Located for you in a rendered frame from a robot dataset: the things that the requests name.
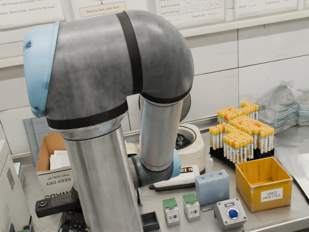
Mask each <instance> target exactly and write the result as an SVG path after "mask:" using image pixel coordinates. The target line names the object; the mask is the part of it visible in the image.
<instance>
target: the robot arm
mask: <svg viewBox="0 0 309 232"><path fill-rule="evenodd" d="M23 63H24V73H25V81H26V88H27V93H28V99H29V104H30V107H31V111H32V113H33V115H34V116H39V117H44V116H46V119H47V123H48V127H49V128H50V130H52V131H54V132H56V133H58V134H60V135H62V136H63V139H64V143H65V146H66V150H67V154H68V157H69V162H70V166H71V169H72V173H73V177H74V181H73V186H72V188H71V192H70V193H66V194H63V195H59V196H55V197H50V198H46V199H42V200H39V201H37V202H36V204H35V212H36V215H37V217H38V218H42V217H45V216H49V215H53V214H57V213H61V212H62V216H61V219H60V223H59V226H58V230H57V232H78V231H80V232H143V226H142V222H141V217H140V213H139V208H138V203H137V197H136V193H135V189H137V188H140V187H144V186H148V185H151V184H154V183H158V182H161V181H167V180H170V179H171V178H174V177H177V176H179V175H180V174H181V171H182V168H181V160H180V157H179V154H178V152H177V150H176V149H175V144H176V139H177V132H178V126H179V121H180V116H181V111H182V105H183V99H185V98H186V97H187V96H188V94H189V93H190V91H191V88H192V85H193V80H194V72H195V67H194V61H193V56H192V53H191V50H190V48H189V46H188V44H187V42H186V40H185V38H184V37H183V35H182V34H181V33H180V32H179V31H178V29H177V28H176V27H175V26H174V25H173V24H171V23H170V22H169V21H167V20H166V19H165V18H163V17H161V16H159V15H157V14H155V13H152V12H148V11H144V10H127V11H123V12H119V13H113V14H107V15H102V16H97V17H89V18H84V19H79V20H73V21H68V22H62V23H60V22H55V24H51V25H47V26H43V27H38V28H34V29H32V30H30V31H29V32H28V33H27V34H26V35H25V38H24V41H23ZM135 94H140V155H137V156H133V157H129V158H128V155H127V151H126V145H125V140H124V136H123V131H122V127H121V121H122V120H123V118H124V117H125V115H126V114H127V112H128V111H129V109H128V103H127V99H126V98H127V96H131V95H135ZM86 229H87V230H86Z"/></svg>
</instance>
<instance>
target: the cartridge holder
mask: <svg viewBox="0 0 309 232"><path fill-rule="evenodd" d="M140 217H141V222H142V226H143V232H161V228H160V225H159V221H158V218H157V214H156V212H155V211H154V212H149V213H145V214H141V215H140Z"/></svg>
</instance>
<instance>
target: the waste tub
mask: <svg viewBox="0 0 309 232"><path fill-rule="evenodd" d="M235 176H236V189H237V191H238V192H239V194H240V196H241V197H242V199H243V200H244V202H245V204H246V205H247V207H248V208H249V210H250V212H251V213H254V212H259V211H264V210H268V209H274V208H279V207H283V206H288V205H291V198H292V180H293V178H292V177H291V176H290V174H288V172H286V170H285V169H284V168H283V167H282V166H281V165H280V164H279V163H278V162H277V161H276V160H275V159H274V158H273V157H267V158H262V159H257V160H252V161H247V162H241V163H236V164H235Z"/></svg>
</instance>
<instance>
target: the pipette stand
mask: <svg viewBox="0 0 309 232"><path fill-rule="evenodd" d="M195 188H196V197H197V199H198V201H199V205H200V208H201V209H202V211H206V210H209V209H213V208H215V206H216V204H217V202H220V201H225V200H229V199H230V198H229V175H228V174H227V173H226V172H225V170H224V169H223V170H219V171H215V172H213V173H212V177H211V173H207V174H202V175H198V176H195Z"/></svg>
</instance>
